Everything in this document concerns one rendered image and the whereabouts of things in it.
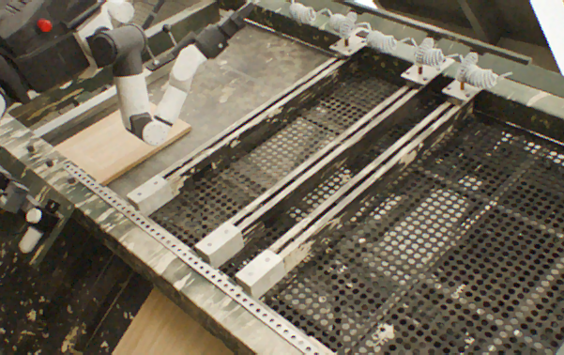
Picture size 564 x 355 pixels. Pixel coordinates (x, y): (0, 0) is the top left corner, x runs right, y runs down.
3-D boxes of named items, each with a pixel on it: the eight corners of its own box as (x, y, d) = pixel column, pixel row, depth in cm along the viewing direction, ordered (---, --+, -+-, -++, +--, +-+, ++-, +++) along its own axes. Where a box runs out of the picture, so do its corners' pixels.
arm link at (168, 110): (193, 97, 203) (166, 152, 204) (180, 91, 211) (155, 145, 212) (164, 83, 197) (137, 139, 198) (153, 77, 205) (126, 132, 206)
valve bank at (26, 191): (-70, 189, 223) (-32, 130, 224) (-34, 202, 235) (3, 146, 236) (-2, 259, 195) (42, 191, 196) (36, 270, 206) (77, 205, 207)
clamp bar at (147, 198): (128, 208, 211) (107, 151, 195) (360, 50, 268) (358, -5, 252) (146, 222, 205) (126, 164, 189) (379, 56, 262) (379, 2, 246)
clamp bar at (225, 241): (195, 258, 191) (177, 200, 175) (430, 75, 248) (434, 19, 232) (217, 275, 185) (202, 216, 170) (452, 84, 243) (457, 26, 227)
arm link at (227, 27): (231, 7, 196) (203, 34, 197) (252, 31, 200) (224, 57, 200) (225, 5, 208) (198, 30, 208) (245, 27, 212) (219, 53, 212)
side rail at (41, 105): (9, 129, 263) (-2, 106, 255) (213, 17, 316) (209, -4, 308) (17, 134, 259) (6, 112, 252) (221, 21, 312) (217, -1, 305)
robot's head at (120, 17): (107, 13, 203) (129, -3, 206) (89, 4, 208) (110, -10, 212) (115, 30, 208) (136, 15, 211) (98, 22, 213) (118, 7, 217)
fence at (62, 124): (35, 140, 244) (31, 131, 242) (222, 34, 290) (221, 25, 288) (42, 145, 242) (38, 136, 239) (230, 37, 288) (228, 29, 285)
